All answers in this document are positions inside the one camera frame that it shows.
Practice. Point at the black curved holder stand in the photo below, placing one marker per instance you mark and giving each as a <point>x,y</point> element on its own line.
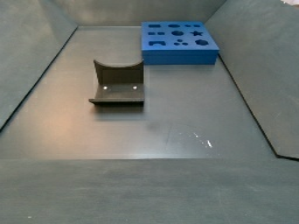
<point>121,83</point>

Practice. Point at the blue shape sorter box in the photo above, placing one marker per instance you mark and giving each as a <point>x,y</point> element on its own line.
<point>178,43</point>

